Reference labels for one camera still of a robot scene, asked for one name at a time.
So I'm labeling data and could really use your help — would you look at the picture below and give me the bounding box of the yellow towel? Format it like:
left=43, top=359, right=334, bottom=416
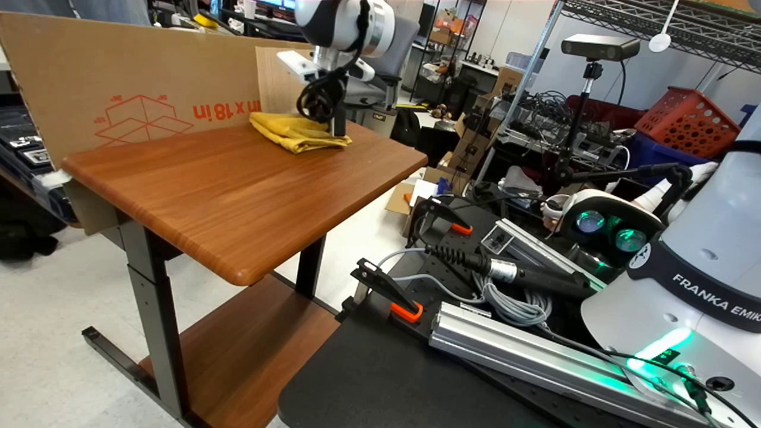
left=249, top=111, right=351, bottom=154

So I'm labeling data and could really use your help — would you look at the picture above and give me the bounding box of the red plastic crate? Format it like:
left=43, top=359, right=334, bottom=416
left=635, top=86, right=738, bottom=160

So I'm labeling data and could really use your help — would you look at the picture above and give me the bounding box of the silver aluminium extrusion rail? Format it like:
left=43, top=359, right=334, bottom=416
left=428, top=303, right=709, bottom=428

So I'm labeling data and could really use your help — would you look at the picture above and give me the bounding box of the wooden table with black legs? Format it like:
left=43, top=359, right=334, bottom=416
left=64, top=126, right=426, bottom=428

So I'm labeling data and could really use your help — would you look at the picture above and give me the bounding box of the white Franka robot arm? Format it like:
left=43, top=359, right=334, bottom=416
left=433, top=109, right=761, bottom=428

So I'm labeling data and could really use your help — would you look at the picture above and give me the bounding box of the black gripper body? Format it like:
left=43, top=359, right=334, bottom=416
left=296, top=70, right=346, bottom=139

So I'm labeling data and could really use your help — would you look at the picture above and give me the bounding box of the large cardboard sheet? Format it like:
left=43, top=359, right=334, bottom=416
left=0, top=13, right=299, bottom=165

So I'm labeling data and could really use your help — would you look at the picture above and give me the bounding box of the black camera on tripod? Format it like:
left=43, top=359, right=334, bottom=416
left=551, top=34, right=639, bottom=184

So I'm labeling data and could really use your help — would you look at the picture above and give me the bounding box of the grey cable bundle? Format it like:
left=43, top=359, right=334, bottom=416
left=473, top=277, right=555, bottom=329

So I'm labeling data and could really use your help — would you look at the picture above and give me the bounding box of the orange handled clamp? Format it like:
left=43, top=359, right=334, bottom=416
left=407, top=201, right=473, bottom=246
left=351, top=259, right=423, bottom=327

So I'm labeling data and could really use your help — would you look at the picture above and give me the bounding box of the grey office chair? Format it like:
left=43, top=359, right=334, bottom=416
left=345, top=16, right=417, bottom=109

